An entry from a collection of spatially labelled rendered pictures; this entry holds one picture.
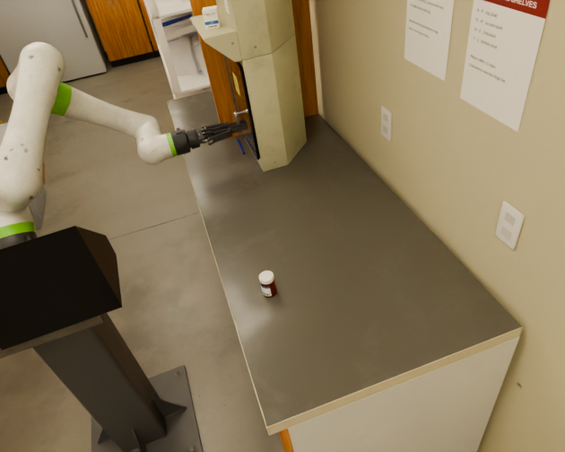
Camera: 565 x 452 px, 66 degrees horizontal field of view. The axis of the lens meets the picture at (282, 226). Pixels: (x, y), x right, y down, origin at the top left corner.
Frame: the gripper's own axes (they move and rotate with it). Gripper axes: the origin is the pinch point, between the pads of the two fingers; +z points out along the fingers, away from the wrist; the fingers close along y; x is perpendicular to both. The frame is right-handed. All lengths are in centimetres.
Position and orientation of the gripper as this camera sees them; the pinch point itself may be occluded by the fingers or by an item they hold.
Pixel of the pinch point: (238, 126)
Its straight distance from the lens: 178.9
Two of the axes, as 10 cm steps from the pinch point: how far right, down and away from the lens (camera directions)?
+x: 1.3, 7.5, 6.5
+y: -3.1, -5.9, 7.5
